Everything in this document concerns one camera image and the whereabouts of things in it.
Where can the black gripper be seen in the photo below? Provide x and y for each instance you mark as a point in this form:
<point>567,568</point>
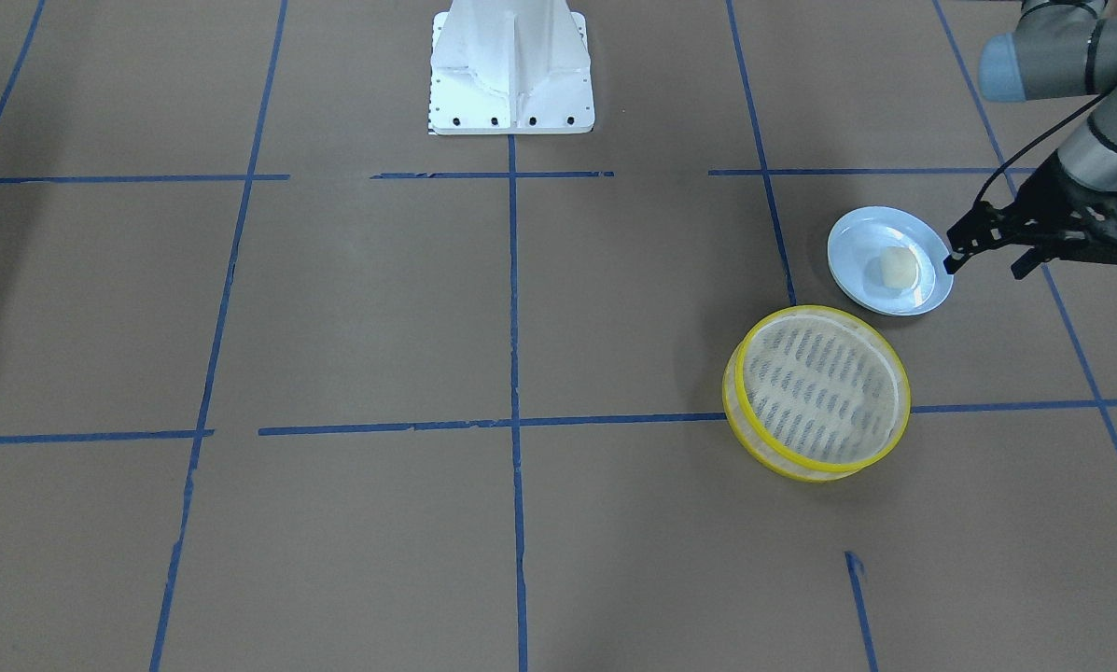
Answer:
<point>1041,200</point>

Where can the white steamed bun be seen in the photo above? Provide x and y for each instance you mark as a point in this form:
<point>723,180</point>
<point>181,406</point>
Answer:
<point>899,268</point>

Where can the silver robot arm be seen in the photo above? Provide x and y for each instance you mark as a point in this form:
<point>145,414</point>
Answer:
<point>1060,49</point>

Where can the yellow round steamer basket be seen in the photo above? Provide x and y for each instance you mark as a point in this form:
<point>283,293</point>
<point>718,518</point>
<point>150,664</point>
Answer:
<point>815,394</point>

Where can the light blue plate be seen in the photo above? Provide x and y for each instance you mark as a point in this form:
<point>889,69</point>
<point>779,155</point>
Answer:
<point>855,243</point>

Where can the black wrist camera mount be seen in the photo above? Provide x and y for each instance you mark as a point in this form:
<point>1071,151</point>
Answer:
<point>1089,235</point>

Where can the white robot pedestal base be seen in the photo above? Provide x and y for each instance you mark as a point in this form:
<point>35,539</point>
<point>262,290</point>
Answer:
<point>502,67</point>

